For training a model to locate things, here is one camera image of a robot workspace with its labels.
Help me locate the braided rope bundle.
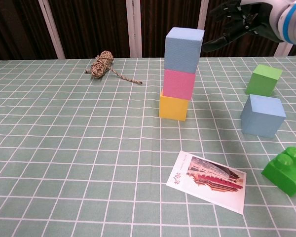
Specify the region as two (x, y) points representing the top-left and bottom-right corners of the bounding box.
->
(84, 50), (144, 86)

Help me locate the yellow foam cube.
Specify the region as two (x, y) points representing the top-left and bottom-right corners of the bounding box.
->
(158, 89), (190, 122)

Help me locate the green checked tablecloth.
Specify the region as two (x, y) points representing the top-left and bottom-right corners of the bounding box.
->
(0, 57), (296, 237)

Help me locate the dark brown curtain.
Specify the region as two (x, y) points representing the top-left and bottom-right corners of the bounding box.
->
(0, 0), (296, 61)

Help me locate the blue foam cube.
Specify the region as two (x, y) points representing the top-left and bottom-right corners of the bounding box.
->
(240, 93), (287, 138)
(164, 27), (206, 75)

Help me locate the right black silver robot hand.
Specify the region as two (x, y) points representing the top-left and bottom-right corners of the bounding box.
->
(202, 0), (282, 53)

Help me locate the green two-stud toy brick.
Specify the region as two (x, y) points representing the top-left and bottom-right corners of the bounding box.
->
(261, 146), (296, 198)

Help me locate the pink foam cube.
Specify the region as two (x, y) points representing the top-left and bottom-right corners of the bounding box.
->
(163, 69), (197, 101)

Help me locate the picture postcard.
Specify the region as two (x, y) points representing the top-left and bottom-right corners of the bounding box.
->
(166, 150), (248, 216)

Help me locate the green foam cube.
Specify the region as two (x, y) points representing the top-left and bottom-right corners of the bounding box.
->
(245, 64), (284, 97)

